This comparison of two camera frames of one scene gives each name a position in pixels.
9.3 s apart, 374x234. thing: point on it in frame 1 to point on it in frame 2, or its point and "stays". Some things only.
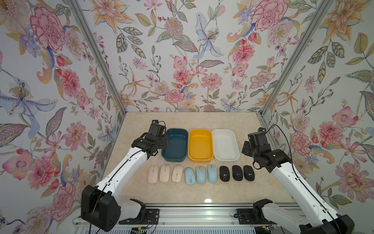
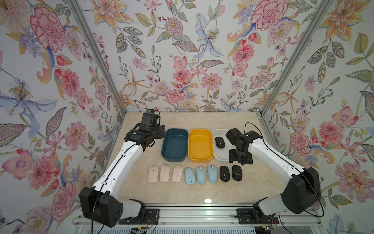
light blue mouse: (212, 173) stays
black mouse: (249, 173) to (219, 142)
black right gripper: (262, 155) to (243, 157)
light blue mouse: (200, 175) stays
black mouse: (224, 174) stays
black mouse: (237, 172) stays
